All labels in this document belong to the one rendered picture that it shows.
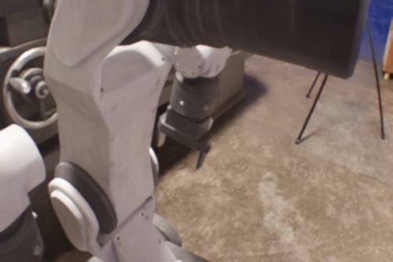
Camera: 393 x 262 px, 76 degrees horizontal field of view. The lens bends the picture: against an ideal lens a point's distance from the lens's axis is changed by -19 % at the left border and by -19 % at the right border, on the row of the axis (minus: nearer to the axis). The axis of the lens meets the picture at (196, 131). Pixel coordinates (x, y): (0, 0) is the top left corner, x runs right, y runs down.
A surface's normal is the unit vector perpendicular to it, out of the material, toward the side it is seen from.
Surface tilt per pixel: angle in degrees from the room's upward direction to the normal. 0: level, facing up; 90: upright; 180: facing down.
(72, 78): 90
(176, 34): 119
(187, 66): 90
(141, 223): 60
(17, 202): 101
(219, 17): 113
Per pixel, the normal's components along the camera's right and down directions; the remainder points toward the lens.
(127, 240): 0.77, -0.17
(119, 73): 0.54, -0.53
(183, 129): -0.49, 0.44
